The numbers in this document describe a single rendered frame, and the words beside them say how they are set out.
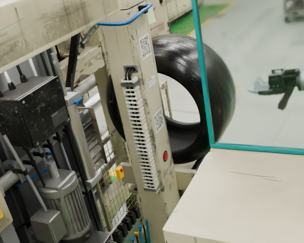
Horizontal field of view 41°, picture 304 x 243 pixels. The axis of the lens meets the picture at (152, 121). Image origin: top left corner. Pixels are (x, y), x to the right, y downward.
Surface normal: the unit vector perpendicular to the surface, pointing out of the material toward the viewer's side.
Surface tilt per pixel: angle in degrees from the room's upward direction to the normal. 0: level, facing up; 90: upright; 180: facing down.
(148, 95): 90
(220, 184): 0
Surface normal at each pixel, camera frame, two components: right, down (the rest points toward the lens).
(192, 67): 0.06, -0.16
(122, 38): -0.42, 0.46
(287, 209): -0.17, -0.89
